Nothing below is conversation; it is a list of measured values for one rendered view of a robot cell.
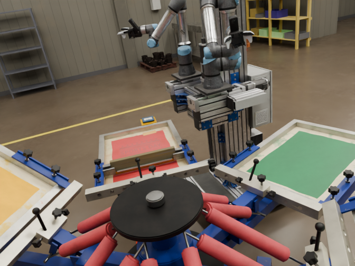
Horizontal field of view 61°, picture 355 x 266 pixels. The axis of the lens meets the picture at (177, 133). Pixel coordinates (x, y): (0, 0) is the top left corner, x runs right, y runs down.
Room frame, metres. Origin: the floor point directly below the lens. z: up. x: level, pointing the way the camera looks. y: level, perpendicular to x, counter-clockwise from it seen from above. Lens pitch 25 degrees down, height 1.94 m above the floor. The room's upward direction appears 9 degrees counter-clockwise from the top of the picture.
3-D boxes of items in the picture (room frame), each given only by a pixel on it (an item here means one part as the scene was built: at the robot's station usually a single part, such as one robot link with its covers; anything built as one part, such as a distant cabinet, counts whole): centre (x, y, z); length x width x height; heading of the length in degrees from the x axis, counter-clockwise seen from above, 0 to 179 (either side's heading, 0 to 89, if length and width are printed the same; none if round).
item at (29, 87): (7.98, 3.56, 1.00); 1.08 x 0.44 x 2.01; 108
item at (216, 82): (2.15, -0.32, 1.31); 0.15 x 0.15 x 0.10
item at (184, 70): (2.62, -0.16, 1.31); 0.15 x 0.15 x 0.10
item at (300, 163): (1.38, -0.60, 1.05); 1.08 x 0.61 x 0.23; 129
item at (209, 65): (2.15, -0.32, 1.42); 0.13 x 0.12 x 0.14; 84
